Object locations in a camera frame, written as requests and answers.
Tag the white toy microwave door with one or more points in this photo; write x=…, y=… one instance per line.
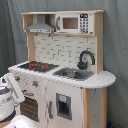
x=74, y=23

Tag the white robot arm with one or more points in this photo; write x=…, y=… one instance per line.
x=10, y=97

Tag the wooden toy kitchen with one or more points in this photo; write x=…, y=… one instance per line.
x=88, y=97

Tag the grey metal sink basin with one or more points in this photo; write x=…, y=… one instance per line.
x=72, y=73

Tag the black toy faucet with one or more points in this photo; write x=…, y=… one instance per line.
x=83, y=63

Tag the black stovetop red burners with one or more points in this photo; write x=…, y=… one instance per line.
x=38, y=66

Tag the right red oven knob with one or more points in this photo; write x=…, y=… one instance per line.
x=35, y=83

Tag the grey ice dispenser panel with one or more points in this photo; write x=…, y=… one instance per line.
x=63, y=105

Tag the grey range hood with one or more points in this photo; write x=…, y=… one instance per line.
x=41, y=26

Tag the oven door with window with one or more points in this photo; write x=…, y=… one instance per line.
x=29, y=107

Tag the grey cupboard door handle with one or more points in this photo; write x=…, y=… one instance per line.
x=50, y=110

